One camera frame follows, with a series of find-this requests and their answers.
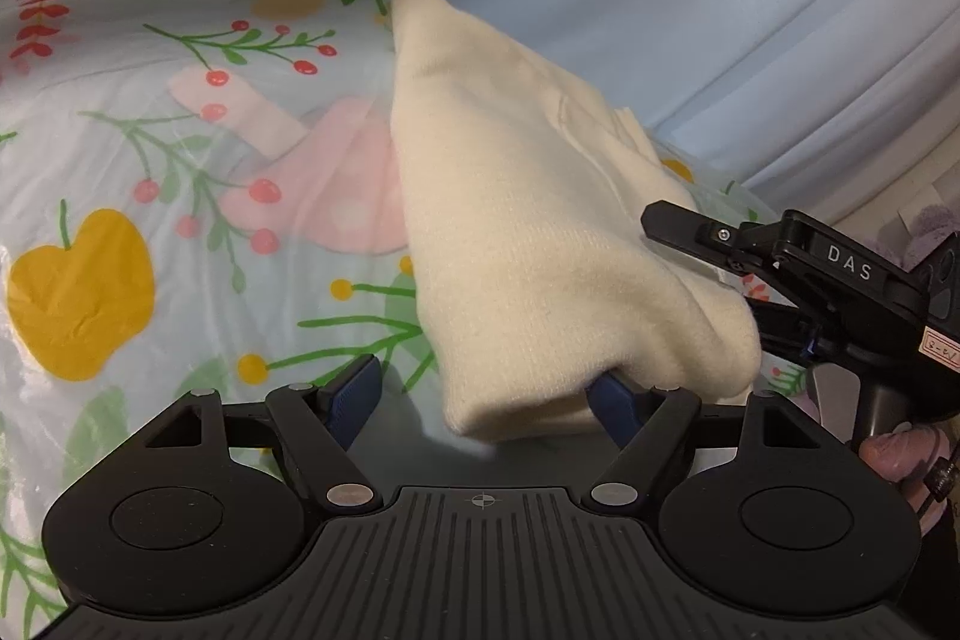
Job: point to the right hand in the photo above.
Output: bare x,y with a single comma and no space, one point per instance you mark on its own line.
903,458

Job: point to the cream knit sweater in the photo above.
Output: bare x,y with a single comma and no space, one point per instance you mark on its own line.
523,190

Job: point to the floral plastic bed cover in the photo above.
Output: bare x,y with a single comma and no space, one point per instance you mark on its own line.
125,287

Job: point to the pink garment under plastic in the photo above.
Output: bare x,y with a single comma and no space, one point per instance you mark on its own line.
330,179

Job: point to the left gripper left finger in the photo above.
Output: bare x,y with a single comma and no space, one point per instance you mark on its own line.
316,426

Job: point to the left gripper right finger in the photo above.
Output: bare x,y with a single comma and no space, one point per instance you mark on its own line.
653,431

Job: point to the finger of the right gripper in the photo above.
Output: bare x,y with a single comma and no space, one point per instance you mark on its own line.
692,234

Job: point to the purple plush teddy bear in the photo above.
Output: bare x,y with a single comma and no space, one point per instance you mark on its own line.
930,227

